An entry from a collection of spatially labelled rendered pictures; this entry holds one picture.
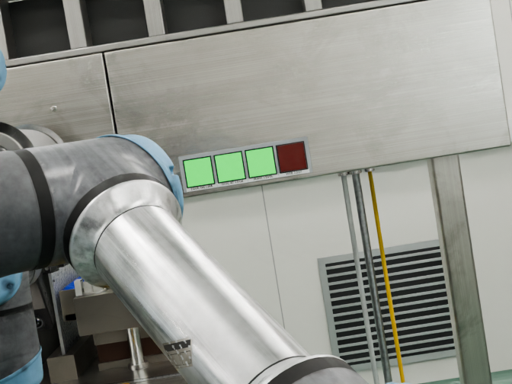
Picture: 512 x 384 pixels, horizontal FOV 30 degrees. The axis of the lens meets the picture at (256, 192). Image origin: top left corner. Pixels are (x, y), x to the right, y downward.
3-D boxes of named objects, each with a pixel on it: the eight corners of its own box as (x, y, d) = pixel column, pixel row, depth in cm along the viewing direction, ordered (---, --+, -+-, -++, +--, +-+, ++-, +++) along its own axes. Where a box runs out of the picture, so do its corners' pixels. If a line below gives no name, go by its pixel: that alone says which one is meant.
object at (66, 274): (52, 302, 153) (33, 188, 152) (80, 281, 176) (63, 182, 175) (56, 302, 153) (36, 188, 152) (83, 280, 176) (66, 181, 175)
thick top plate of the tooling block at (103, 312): (78, 336, 148) (72, 298, 148) (117, 295, 188) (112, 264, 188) (180, 320, 148) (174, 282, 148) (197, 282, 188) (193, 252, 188)
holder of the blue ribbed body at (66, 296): (63, 321, 153) (58, 291, 153) (89, 298, 176) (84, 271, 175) (83, 318, 153) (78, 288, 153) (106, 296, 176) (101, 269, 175)
